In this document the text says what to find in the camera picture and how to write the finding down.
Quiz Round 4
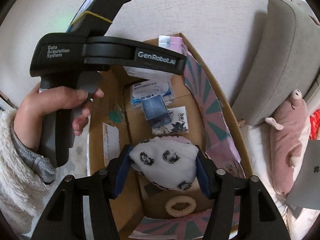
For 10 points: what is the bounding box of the white black-patterned sock bundle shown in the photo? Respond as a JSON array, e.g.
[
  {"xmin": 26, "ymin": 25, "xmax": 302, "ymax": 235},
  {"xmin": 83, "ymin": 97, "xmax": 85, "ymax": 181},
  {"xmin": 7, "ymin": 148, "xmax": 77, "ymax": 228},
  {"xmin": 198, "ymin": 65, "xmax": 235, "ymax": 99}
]
[{"xmin": 129, "ymin": 138, "xmax": 198, "ymax": 191}]

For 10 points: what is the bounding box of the cream fluffy scrunchie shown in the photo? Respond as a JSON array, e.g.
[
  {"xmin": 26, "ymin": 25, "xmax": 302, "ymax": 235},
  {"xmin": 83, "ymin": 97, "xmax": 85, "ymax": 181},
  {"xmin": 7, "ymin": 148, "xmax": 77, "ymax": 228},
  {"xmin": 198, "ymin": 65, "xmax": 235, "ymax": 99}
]
[{"xmin": 165, "ymin": 196, "xmax": 197, "ymax": 218}]

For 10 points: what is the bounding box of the white ink-painting tissue pack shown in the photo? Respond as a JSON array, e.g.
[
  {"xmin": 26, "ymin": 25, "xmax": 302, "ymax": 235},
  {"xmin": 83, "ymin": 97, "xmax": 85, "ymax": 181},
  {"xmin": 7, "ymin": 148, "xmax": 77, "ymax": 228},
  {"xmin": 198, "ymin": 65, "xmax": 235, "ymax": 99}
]
[{"xmin": 152, "ymin": 106, "xmax": 189, "ymax": 136}]

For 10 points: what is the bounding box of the blue square box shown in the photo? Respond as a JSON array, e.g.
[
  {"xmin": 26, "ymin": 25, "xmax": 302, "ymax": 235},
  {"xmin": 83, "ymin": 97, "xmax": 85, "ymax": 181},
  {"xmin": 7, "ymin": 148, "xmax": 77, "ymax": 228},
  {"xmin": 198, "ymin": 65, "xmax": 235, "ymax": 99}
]
[{"xmin": 142, "ymin": 95, "xmax": 171, "ymax": 129}]

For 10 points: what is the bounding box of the dental floss pick box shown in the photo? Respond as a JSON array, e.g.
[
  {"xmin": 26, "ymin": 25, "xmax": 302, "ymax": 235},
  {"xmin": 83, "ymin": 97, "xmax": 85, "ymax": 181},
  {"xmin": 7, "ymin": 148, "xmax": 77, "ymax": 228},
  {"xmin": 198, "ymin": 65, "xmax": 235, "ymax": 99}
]
[{"xmin": 130, "ymin": 80, "xmax": 174, "ymax": 107}]

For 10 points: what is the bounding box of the clear plastic packet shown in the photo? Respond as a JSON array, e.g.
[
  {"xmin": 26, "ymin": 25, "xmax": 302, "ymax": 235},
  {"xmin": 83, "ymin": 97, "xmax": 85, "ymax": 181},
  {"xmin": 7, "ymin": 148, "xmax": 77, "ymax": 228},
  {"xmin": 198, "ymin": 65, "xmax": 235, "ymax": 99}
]
[{"xmin": 124, "ymin": 66, "xmax": 174, "ymax": 82}]

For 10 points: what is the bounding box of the pink fluffy scrunchie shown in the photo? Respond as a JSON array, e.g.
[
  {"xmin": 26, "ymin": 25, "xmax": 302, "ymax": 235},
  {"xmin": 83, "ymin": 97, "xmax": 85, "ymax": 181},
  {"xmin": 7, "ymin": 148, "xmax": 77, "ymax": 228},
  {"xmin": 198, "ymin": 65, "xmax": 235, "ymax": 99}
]
[{"xmin": 140, "ymin": 135, "xmax": 192, "ymax": 144}]

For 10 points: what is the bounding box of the white fluffy sleeve forearm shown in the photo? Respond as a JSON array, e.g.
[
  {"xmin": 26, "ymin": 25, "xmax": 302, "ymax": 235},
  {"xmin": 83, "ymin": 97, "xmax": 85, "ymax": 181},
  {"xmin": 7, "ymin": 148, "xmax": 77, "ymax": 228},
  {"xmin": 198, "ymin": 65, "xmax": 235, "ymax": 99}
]
[{"xmin": 1, "ymin": 111, "xmax": 56, "ymax": 235}]

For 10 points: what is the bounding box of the person's left hand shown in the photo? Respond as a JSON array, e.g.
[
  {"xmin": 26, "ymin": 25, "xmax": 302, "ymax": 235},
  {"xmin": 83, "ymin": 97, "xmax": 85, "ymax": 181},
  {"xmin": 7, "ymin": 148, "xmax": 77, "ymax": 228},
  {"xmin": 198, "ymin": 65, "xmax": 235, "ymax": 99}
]
[{"xmin": 13, "ymin": 84, "xmax": 104, "ymax": 152}]

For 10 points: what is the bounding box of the floral bed sheet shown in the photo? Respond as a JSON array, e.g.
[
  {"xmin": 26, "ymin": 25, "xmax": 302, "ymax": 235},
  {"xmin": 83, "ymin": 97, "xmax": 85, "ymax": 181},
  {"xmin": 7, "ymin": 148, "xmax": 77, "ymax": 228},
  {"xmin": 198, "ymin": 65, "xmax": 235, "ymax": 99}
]
[{"xmin": 56, "ymin": 125, "xmax": 89, "ymax": 182}]

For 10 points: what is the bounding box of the pink patterned cardboard box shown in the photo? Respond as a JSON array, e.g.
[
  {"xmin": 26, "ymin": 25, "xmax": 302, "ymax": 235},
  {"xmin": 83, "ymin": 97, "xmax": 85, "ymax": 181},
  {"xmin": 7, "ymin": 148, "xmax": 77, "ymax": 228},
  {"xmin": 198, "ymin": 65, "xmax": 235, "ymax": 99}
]
[{"xmin": 89, "ymin": 33, "xmax": 253, "ymax": 239}]

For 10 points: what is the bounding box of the pink plush pig toy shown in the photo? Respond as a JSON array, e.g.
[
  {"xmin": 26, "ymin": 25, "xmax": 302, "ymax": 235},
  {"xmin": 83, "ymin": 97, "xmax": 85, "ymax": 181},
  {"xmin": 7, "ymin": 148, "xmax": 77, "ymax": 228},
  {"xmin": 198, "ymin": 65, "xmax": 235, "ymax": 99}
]
[{"xmin": 265, "ymin": 89, "xmax": 307, "ymax": 196}]

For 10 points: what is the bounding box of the grey laptop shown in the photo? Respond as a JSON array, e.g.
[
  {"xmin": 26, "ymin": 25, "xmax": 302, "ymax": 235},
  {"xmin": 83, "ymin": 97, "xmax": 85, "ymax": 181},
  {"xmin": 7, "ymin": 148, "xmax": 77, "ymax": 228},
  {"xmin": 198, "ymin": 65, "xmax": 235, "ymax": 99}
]
[{"xmin": 286, "ymin": 140, "xmax": 319, "ymax": 212}]

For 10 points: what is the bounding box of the red fabric item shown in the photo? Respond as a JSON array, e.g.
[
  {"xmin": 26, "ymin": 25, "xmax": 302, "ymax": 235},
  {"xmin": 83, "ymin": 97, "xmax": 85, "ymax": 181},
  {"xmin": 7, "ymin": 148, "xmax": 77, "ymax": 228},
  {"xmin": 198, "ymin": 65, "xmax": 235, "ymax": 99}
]
[{"xmin": 310, "ymin": 109, "xmax": 320, "ymax": 140}]

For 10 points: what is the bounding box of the grey upholstered headboard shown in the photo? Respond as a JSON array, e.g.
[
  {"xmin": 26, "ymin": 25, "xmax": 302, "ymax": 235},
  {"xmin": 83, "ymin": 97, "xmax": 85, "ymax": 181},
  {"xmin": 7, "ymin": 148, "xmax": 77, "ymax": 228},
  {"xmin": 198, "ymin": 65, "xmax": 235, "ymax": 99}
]
[{"xmin": 232, "ymin": 0, "xmax": 319, "ymax": 125}]

